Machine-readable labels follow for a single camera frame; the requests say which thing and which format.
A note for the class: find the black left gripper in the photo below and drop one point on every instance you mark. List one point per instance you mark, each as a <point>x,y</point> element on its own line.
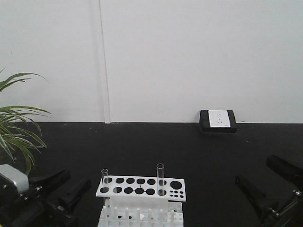
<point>32,209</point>

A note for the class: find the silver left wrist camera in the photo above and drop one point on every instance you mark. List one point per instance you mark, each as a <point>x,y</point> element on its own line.
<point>18,179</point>

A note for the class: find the green spider plant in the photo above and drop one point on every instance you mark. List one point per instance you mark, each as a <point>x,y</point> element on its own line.
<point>15,138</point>

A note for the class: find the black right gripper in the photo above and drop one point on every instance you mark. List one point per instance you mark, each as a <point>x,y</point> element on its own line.
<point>291,213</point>

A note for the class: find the black white power socket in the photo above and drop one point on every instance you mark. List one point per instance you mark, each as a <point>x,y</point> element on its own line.
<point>217,121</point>

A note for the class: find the white test tube rack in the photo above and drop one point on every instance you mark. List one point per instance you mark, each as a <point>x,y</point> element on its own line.
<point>132,201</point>

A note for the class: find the tall clear test tube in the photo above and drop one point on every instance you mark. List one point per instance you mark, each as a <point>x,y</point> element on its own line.
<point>160,179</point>

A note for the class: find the short clear test tube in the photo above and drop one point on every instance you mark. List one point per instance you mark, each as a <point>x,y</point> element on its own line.
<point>105,187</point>

